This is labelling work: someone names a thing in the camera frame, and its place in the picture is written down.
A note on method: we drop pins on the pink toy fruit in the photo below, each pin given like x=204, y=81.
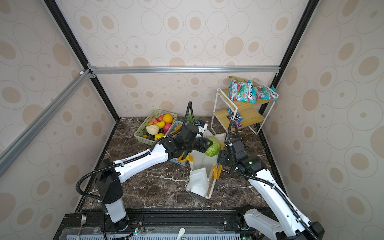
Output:
x=167, y=127

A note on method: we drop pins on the colorful candy bag left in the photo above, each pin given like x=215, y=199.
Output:
x=241, y=90

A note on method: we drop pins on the white spoon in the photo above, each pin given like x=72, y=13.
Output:
x=181, y=233

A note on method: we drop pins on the colorful candy bag right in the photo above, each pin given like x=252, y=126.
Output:
x=264, y=93

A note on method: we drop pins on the colorful candy bag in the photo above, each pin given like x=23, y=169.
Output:
x=264, y=93
x=241, y=90

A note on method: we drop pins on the white wire wooden shelf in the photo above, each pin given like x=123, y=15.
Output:
x=252, y=118

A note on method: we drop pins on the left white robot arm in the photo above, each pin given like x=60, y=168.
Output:
x=109, y=179

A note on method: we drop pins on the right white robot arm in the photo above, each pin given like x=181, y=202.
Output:
x=291, y=223

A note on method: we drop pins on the metal fork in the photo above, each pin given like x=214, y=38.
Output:
x=83, y=221

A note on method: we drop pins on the silver diagonal aluminium bar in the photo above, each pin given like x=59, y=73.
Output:
x=27, y=136

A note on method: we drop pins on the green toy cabbage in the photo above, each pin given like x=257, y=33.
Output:
x=214, y=149

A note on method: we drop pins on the orange toy fruit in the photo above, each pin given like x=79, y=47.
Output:
x=168, y=118

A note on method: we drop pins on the green perforated plastic basket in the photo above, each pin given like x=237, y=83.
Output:
x=141, y=131

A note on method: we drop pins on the white grocery bag yellow handles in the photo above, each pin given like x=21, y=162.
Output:
x=202, y=180

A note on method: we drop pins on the dark candy packet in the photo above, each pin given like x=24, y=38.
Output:
x=237, y=118

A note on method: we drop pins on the blue perforated plastic basket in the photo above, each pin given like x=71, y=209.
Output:
x=183, y=162

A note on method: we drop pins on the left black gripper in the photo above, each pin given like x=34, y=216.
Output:
x=204, y=141

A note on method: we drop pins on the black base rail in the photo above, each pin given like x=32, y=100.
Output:
x=156, y=221

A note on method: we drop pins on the silver horizontal aluminium bar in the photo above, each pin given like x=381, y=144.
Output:
x=178, y=70

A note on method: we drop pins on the black vertical frame post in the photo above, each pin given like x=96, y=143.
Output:
x=59, y=18

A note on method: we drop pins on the black right frame post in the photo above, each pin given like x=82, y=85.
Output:
x=291, y=19

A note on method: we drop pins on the yellow toy banana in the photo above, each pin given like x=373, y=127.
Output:
x=160, y=125

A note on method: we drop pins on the yellow toy bell pepper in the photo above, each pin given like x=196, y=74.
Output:
x=159, y=136

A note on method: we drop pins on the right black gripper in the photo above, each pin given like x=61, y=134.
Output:
x=221, y=156

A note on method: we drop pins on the cream white toy bun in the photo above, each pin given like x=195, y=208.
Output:
x=152, y=129

